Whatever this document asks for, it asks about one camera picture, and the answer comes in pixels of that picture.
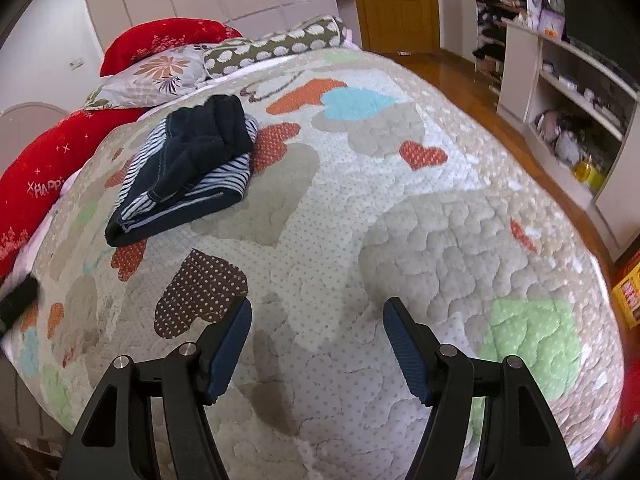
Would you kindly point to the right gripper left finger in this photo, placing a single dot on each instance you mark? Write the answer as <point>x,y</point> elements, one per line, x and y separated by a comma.
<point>114,438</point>

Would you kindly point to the navy striped child pants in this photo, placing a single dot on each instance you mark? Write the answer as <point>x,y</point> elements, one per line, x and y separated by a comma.
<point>194,162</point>

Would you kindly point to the yellow red cardboard box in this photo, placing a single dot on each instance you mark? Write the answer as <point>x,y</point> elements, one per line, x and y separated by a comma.
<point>626,292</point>

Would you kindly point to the heart patterned quilt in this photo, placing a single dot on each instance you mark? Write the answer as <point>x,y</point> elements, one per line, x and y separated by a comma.
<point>368,184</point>

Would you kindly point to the red long pillow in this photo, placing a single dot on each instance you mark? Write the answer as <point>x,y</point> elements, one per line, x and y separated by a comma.
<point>33,182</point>

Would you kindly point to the white tv shelf unit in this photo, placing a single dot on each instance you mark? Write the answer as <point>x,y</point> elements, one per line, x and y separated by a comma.
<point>581,122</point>

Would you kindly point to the white round headboard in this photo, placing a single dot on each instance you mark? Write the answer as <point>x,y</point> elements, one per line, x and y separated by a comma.
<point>20,124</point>

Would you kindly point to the floral pillow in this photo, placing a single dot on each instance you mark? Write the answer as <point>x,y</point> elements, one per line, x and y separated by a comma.
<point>156,80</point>

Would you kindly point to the red pillow at headboard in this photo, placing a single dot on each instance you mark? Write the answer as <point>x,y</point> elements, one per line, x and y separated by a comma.
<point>148,38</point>

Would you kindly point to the black television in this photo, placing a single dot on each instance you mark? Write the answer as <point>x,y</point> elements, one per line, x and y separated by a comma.
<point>591,26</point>

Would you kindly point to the green polka dot bolster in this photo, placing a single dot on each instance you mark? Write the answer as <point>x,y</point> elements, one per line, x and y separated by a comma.
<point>321,32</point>

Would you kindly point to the cluttered shoe rack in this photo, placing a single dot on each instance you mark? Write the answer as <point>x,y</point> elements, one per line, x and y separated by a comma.
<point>490,50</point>

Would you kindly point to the wooden door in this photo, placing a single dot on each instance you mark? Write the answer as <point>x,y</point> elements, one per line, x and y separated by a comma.
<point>399,26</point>

